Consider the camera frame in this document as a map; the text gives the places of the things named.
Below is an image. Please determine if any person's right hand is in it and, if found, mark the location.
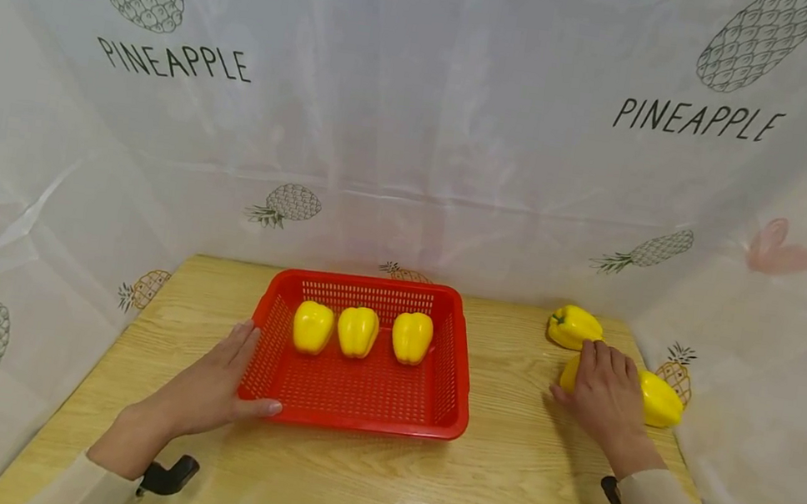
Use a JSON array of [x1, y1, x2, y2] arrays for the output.
[[538, 335, 681, 487]]

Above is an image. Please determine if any person's left hand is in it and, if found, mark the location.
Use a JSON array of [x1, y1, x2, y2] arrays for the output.
[[124, 306, 294, 454]]

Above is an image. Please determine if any yellow bell pepper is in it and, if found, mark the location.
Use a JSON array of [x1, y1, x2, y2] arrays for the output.
[[288, 299, 338, 358], [333, 303, 383, 362], [388, 309, 437, 369], [632, 369, 690, 431], [557, 351, 584, 396], [543, 302, 608, 355]]

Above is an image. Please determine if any red plastic mesh basket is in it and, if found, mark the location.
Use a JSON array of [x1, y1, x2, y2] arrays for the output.
[[234, 261, 486, 446]]

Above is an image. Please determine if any person's left forearm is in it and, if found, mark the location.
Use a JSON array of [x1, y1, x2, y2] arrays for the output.
[[23, 391, 175, 504]]

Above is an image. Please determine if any black wrist band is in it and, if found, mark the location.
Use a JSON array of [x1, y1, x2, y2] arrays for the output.
[[136, 449, 203, 504], [597, 474, 627, 504]]

